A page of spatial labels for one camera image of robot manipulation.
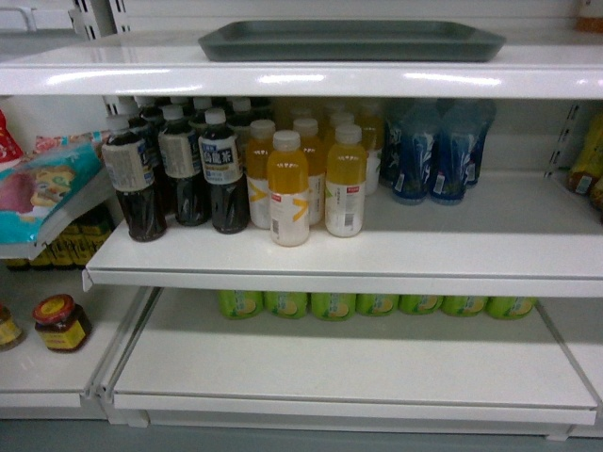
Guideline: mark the grey rectangular serving tray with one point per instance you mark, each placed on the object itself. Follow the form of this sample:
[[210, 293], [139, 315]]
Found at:
[[350, 40]]

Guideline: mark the orange juice bottle front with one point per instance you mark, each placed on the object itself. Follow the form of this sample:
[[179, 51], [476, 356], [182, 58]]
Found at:
[[288, 180]]

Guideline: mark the orange juice bottle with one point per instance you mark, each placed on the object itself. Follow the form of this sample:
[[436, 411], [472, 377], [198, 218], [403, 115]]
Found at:
[[257, 155], [315, 153], [288, 180], [345, 189]]

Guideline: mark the orange juice bottle right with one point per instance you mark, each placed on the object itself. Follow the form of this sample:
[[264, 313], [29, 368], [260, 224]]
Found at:
[[345, 189]]

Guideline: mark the green can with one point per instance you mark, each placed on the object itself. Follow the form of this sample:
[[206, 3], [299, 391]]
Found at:
[[376, 304], [420, 304], [332, 306], [463, 306], [240, 304], [510, 308], [290, 305]]

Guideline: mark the orange juice bottle rear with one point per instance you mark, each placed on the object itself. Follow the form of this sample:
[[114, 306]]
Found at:
[[315, 153]]

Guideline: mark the orange juice bottle left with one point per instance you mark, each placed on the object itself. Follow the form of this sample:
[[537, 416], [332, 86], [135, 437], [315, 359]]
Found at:
[[257, 155]]

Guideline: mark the dark oolong tea bottle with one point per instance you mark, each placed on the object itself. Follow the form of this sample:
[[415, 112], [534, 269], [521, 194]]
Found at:
[[224, 173]]

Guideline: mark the blue drink pouch left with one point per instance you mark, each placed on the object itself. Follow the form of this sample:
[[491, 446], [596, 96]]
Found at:
[[411, 138]]

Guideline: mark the dark tea bottle front middle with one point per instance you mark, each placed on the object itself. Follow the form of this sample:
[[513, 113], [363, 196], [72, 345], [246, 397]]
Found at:
[[182, 163]]

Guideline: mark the dark tea bottle front left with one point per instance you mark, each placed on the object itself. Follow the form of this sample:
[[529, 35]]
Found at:
[[132, 177]]

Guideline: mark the left tilted white shelf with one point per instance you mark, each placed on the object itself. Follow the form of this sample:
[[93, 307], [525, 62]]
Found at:
[[97, 190]]

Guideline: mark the white middle shelf board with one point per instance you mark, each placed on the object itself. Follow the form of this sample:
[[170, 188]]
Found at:
[[514, 234]]

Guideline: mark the yellow label dark jars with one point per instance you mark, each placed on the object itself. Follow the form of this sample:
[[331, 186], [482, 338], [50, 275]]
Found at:
[[74, 247]]

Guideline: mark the red lid sauce jar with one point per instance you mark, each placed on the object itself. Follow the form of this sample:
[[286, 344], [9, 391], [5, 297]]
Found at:
[[61, 323]]

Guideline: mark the yellow snack packet right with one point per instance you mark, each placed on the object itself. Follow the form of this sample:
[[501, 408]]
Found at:
[[585, 176]]

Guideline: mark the red snack bag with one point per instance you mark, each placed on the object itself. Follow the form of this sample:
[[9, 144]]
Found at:
[[10, 150]]

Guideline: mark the white top shelf board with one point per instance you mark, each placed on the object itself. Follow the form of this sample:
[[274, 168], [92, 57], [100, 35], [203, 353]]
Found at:
[[533, 64]]

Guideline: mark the sauce jar at edge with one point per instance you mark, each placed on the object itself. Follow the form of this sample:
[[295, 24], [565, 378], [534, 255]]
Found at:
[[12, 334]]

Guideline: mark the orange bottle top right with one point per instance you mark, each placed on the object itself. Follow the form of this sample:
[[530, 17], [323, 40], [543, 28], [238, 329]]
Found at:
[[589, 17]]

